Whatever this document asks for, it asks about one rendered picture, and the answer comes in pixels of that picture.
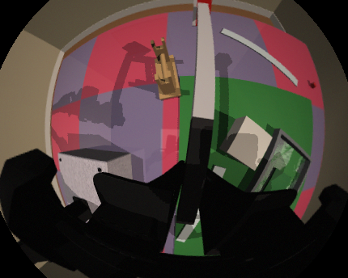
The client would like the white flat bar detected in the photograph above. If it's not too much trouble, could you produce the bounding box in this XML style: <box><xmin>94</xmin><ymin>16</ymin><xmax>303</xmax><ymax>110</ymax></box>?
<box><xmin>220</xmin><ymin>28</ymin><xmax>298</xmax><ymax>87</ymax></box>
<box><xmin>177</xmin><ymin>165</ymin><xmax>226</xmax><ymax>242</ymax></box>

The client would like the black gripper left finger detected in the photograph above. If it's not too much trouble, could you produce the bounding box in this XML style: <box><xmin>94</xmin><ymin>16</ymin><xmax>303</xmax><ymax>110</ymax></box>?
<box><xmin>93</xmin><ymin>161</ymin><xmax>186</xmax><ymax>252</ymax></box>

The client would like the beige cube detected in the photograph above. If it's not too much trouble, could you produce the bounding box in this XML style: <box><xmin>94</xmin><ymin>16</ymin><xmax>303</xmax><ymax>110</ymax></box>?
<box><xmin>220</xmin><ymin>116</ymin><xmax>272</xmax><ymax>171</ymax></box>

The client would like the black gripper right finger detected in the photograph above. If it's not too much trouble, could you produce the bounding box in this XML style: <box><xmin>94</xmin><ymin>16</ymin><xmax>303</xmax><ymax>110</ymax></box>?
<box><xmin>199</xmin><ymin>168</ymin><xmax>298</xmax><ymax>256</ymax></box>

